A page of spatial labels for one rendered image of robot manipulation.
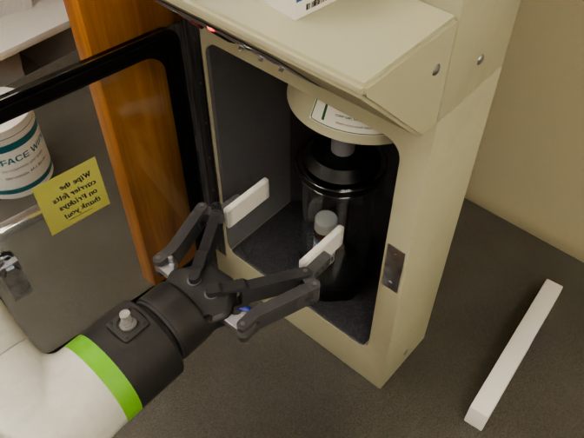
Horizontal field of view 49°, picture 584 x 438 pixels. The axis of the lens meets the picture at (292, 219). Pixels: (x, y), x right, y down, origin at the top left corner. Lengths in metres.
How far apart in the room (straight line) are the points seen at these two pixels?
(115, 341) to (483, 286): 0.63
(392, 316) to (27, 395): 0.41
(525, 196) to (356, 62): 0.75
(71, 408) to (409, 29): 0.40
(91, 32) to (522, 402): 0.72
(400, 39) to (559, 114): 0.60
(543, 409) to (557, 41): 0.50
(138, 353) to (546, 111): 0.70
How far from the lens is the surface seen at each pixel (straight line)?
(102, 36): 0.74
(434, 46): 0.48
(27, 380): 0.59
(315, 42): 0.45
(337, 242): 0.71
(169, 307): 0.62
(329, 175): 0.73
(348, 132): 0.66
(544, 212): 1.15
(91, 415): 0.59
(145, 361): 0.60
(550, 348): 1.01
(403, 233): 0.66
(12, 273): 0.75
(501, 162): 1.13
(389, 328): 0.79
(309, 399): 0.91
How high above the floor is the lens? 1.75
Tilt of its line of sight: 48 degrees down
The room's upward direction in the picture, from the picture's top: straight up
